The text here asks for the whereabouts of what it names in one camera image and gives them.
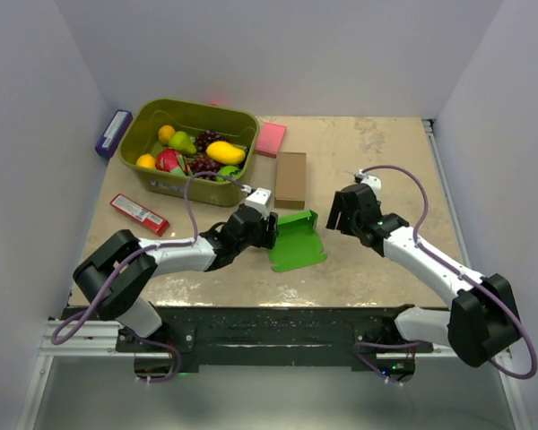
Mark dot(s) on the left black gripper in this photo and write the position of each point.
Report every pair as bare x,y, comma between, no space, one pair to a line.
267,237

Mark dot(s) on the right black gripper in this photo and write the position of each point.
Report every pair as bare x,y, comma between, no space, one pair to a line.
336,208

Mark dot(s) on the green paper box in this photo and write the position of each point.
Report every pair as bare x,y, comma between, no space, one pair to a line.
298,243

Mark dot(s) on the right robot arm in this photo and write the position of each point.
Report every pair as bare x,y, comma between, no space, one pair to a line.
481,315

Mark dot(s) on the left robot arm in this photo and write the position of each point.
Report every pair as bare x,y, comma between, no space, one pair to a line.
114,276

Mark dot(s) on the brown cardboard box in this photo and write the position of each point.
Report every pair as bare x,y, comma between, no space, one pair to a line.
291,181

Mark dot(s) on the pink box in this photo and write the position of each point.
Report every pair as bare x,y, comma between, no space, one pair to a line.
270,139

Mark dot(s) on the red rectangular box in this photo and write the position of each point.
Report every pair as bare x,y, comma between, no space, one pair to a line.
149,220

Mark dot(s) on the purple blue box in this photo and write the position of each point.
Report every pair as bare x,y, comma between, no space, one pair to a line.
116,128

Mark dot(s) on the green round fruit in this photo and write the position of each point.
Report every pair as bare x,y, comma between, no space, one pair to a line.
230,171

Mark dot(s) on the yellow mango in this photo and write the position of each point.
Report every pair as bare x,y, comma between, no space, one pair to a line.
225,153

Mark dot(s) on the dark red grapes front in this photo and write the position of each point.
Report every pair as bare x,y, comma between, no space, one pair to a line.
203,163

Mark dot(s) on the olive green plastic bin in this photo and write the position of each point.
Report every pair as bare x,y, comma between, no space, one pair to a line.
237,127

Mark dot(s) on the dark purple grapes back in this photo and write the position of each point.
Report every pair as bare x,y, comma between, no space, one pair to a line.
205,138

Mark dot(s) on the green pear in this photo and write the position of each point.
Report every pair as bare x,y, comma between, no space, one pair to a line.
182,143

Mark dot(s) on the yellow lemon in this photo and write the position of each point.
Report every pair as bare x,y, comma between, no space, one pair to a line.
146,161

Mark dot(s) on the small orange fruit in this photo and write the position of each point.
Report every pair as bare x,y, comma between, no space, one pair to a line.
165,133

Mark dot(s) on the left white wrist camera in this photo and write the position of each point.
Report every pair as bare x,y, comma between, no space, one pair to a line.
259,199

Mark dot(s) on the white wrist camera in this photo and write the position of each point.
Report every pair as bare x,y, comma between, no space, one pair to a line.
259,199
373,182

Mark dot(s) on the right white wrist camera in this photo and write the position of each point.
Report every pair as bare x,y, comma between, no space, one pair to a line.
373,182

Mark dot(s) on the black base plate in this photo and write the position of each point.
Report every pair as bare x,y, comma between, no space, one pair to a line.
270,336

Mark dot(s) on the aluminium frame rail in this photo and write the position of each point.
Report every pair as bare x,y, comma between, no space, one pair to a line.
94,339

